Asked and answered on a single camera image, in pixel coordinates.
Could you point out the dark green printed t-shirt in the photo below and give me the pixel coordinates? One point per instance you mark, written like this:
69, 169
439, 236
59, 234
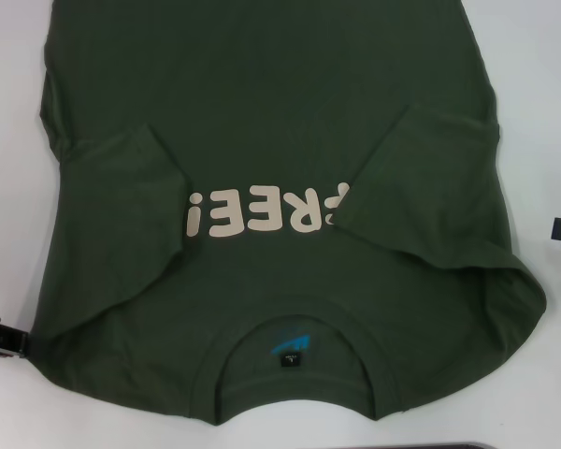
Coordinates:
280, 93

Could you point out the dark grey robot base edge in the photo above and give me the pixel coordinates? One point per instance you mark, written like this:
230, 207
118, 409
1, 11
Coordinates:
449, 445

